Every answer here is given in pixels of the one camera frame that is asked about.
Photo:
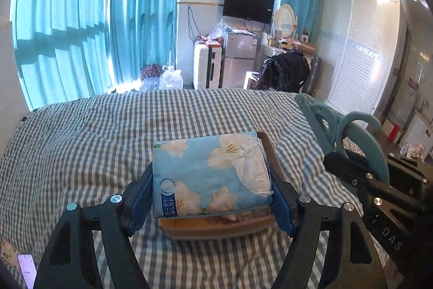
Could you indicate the white suitcase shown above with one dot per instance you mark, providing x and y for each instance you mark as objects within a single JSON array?
[{"x": 207, "y": 67}]

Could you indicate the wide teal curtain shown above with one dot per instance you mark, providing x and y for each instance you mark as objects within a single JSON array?
[{"x": 64, "y": 21}]

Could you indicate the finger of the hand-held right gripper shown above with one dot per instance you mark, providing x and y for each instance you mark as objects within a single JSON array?
[
  {"x": 409, "y": 167},
  {"x": 351, "y": 170}
]

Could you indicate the oval white vanity mirror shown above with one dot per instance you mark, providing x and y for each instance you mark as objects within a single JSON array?
[{"x": 284, "y": 21}]

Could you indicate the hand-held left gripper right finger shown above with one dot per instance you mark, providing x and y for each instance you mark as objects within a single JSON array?
[{"x": 280, "y": 211}]

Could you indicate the white vanity desk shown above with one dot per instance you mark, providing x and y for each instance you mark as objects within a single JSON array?
[{"x": 304, "y": 47}]

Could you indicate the white stool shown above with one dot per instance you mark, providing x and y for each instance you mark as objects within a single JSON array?
[{"x": 251, "y": 79}]

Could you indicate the phone with lit screen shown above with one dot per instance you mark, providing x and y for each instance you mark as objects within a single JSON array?
[{"x": 27, "y": 270}]

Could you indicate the white wardrobe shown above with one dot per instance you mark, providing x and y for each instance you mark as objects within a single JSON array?
[{"x": 358, "y": 48}]

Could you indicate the white plastic bag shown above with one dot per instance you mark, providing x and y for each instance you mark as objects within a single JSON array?
[{"x": 172, "y": 79}]

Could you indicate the blue floral tissue pack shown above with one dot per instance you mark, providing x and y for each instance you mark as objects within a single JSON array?
[{"x": 206, "y": 174}]

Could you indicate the clear plastic bag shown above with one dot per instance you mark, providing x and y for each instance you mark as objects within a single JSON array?
[{"x": 216, "y": 31}]

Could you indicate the chair with black jacket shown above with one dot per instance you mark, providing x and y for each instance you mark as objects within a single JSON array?
[{"x": 287, "y": 70}]

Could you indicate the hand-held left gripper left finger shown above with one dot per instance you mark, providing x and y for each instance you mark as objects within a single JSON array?
[{"x": 140, "y": 204}]

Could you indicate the small card on bed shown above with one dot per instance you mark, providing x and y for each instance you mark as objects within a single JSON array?
[{"x": 7, "y": 250}]

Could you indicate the dark floral bag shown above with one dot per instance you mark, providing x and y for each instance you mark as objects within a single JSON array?
[{"x": 151, "y": 70}]

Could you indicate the silver fridge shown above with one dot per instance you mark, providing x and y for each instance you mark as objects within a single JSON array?
[{"x": 238, "y": 58}]

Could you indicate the checked bed blanket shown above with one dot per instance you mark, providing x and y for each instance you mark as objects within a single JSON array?
[{"x": 84, "y": 146}]

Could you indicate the cardboard box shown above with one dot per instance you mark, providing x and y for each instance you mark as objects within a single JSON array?
[{"x": 216, "y": 226}]

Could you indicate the black wall television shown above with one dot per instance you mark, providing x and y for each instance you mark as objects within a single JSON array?
[{"x": 248, "y": 4}]

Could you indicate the red bottle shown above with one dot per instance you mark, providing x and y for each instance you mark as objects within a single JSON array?
[{"x": 394, "y": 131}]

